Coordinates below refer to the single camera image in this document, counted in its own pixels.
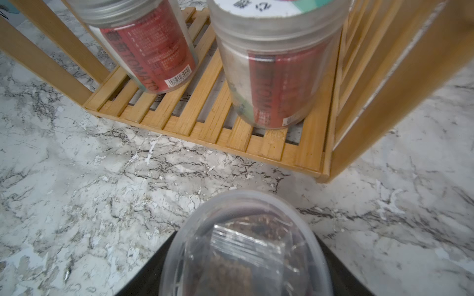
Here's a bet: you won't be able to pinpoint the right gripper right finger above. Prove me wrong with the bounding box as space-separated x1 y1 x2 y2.
315 234 374 296

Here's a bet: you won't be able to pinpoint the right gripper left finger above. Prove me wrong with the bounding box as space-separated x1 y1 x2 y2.
116 231 177 296

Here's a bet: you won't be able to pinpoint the clear tub red seeds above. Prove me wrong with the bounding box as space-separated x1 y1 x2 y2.
159 189 334 296

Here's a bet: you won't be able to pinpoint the two-tier bamboo slat shelf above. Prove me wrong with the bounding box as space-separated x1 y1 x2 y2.
1 1 474 182

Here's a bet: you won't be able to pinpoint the tomato seed jar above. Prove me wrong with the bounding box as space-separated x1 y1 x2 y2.
68 0 199 94
207 0 351 130

